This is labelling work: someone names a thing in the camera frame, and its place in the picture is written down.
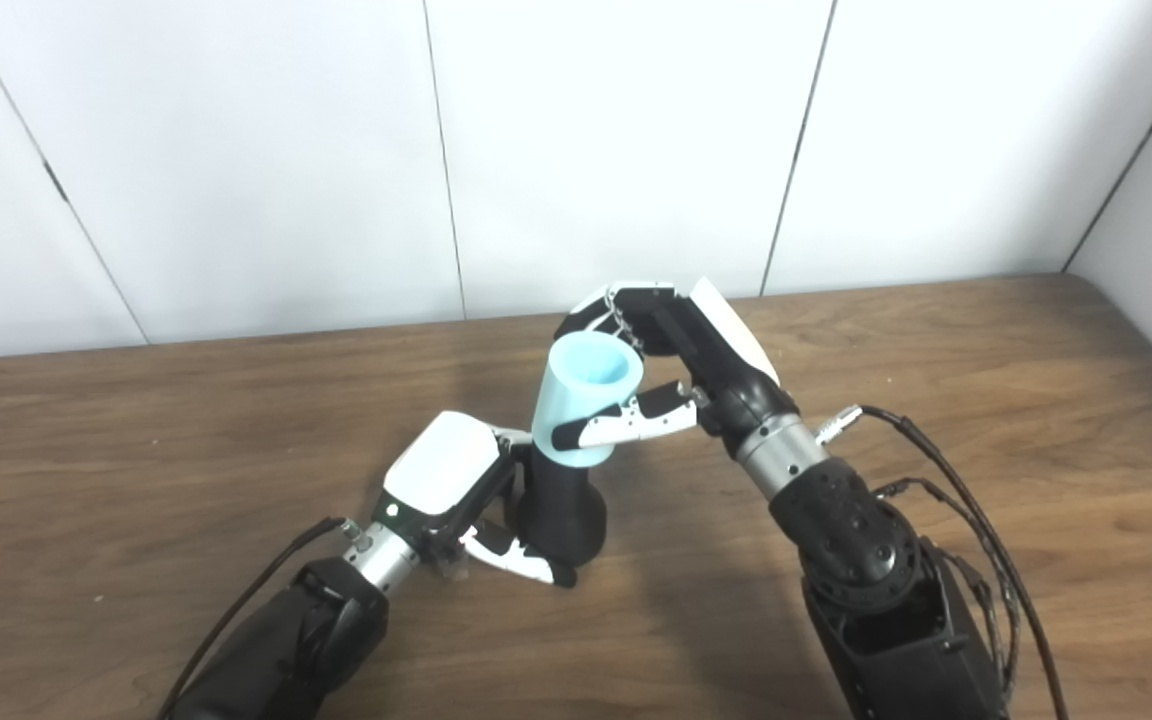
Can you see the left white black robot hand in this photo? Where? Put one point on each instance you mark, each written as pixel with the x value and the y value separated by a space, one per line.
pixel 441 465

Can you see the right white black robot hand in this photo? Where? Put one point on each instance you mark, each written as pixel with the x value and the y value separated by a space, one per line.
pixel 716 350

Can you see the black nozzle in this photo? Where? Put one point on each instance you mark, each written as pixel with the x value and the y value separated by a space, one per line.
pixel 561 510

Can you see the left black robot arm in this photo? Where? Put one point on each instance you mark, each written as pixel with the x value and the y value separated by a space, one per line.
pixel 286 640

